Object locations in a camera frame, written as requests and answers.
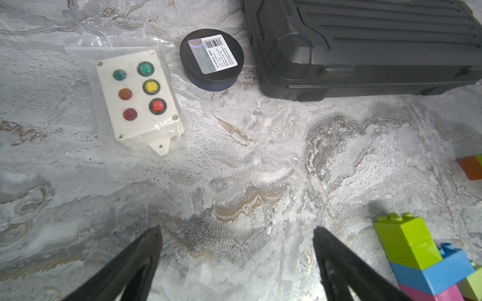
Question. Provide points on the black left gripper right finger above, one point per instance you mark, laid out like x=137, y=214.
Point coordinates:
x=343, y=272

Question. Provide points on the white button control box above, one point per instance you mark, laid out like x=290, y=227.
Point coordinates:
x=141, y=103

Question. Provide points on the black round tape roll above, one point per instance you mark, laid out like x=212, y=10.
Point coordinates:
x=212, y=59

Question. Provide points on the black plastic tool case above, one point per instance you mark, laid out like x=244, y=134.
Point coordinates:
x=312, y=50

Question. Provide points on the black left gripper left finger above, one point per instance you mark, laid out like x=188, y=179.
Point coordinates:
x=129, y=275

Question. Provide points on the long blue lego brick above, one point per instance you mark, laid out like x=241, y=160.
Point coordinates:
x=454, y=267

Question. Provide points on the lime green lego brick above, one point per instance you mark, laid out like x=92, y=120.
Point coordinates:
x=470, y=287

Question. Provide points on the green lego brick front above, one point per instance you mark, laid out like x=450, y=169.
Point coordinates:
x=479, y=158

